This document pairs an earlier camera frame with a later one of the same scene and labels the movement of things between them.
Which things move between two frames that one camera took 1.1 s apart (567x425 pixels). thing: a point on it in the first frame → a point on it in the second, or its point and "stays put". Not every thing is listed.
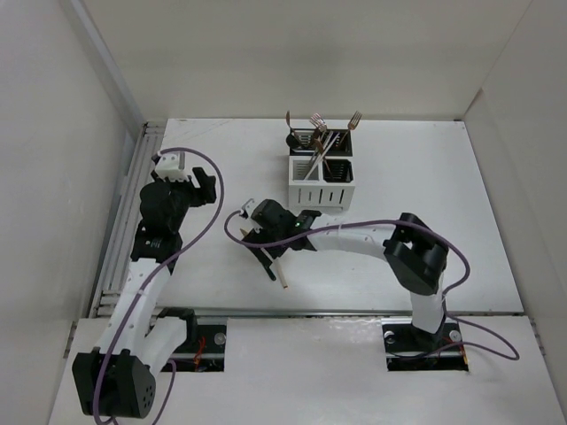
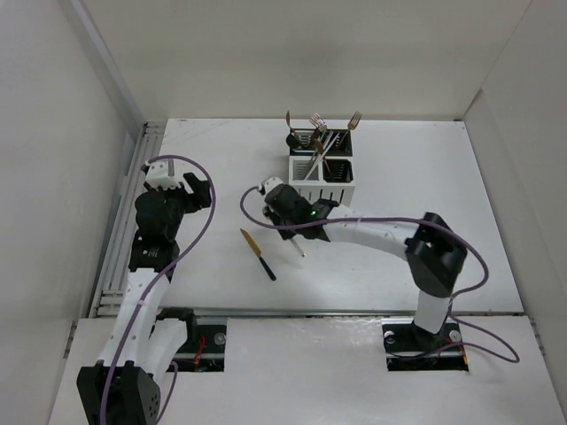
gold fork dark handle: x=322 y=128 stays put
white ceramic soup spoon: x=279 y=266 → x=298 y=248
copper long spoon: x=352 y=125 stays put
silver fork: x=318 y=120 stays put
